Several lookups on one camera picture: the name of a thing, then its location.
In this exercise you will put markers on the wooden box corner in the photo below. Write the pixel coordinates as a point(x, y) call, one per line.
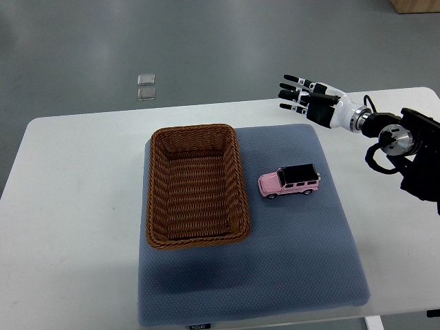
point(416, 6)

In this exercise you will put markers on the pink toy car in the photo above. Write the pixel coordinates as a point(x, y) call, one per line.
point(289, 180)

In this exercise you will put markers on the blue grey cushion mat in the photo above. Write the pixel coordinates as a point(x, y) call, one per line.
point(300, 254)

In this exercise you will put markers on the brown wicker basket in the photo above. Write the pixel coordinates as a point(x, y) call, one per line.
point(196, 193)

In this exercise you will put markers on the upper floor socket plate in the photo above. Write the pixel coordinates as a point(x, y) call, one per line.
point(146, 79)

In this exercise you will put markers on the white table leg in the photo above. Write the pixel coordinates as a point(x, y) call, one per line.
point(374, 323)

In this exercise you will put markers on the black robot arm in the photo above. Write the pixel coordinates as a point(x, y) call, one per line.
point(408, 145)

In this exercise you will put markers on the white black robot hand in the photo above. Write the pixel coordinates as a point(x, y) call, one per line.
point(322, 104)

